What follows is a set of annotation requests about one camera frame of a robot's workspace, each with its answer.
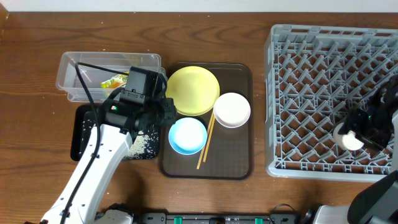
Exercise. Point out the green snack wrapper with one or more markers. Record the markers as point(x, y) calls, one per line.
point(116, 81)

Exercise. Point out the yellow plate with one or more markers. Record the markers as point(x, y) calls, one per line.
point(194, 90)

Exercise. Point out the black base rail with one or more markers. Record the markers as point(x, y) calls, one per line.
point(121, 213)

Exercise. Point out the grey plastic dishwasher rack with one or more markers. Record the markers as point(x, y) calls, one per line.
point(314, 75)

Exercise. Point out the black waste tray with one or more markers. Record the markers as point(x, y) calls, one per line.
point(82, 112)

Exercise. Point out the dark brown serving tray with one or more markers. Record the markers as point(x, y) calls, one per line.
point(230, 154)

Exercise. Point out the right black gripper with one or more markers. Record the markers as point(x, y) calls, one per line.
point(359, 126)

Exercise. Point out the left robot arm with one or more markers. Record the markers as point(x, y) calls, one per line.
point(117, 123)

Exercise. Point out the pink bowl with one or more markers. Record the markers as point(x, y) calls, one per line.
point(232, 110)

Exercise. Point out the light blue bowl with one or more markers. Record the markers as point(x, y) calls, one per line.
point(187, 136)

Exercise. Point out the wooden chopstick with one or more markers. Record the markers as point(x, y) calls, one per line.
point(210, 131)
point(202, 154)

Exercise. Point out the white cup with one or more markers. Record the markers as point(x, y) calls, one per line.
point(346, 141)

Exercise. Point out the clear plastic waste bin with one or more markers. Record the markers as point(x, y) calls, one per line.
point(67, 79)

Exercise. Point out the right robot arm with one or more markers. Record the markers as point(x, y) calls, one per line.
point(377, 203)

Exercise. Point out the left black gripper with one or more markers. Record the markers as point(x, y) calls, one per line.
point(170, 112)

